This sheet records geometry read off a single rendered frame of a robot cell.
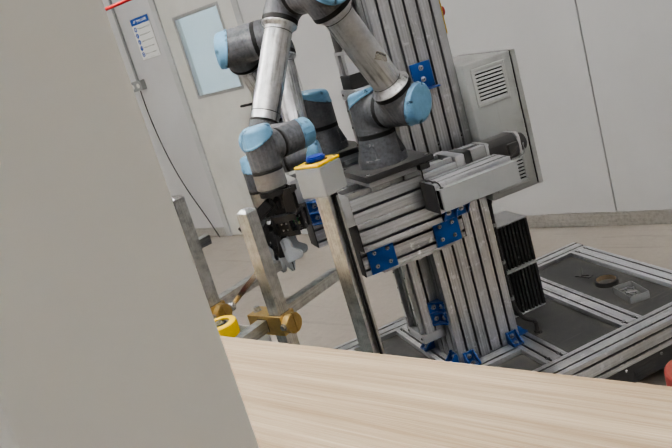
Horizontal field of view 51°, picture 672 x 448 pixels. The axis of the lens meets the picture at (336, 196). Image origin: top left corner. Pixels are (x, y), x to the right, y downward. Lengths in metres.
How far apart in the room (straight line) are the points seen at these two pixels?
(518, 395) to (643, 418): 0.18
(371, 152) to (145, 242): 1.93
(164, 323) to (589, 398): 0.93
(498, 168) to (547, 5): 1.98
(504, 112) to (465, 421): 1.53
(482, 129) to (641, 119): 1.68
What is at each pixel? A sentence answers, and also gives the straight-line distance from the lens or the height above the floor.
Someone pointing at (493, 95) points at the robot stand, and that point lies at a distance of 2.40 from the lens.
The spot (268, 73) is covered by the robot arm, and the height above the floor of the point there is 1.40.
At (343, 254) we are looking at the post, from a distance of 1.47.
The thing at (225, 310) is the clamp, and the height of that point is 0.85.
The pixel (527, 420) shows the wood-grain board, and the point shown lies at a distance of 1.04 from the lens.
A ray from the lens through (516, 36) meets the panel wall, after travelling 4.08.
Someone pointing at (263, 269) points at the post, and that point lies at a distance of 1.66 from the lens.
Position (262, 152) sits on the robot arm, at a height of 1.24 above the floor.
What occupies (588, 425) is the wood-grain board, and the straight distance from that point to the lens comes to 1.01.
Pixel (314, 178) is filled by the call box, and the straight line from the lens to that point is 1.42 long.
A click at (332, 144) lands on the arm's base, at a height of 1.07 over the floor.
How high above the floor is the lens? 1.48
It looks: 13 degrees down
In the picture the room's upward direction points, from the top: 16 degrees counter-clockwise
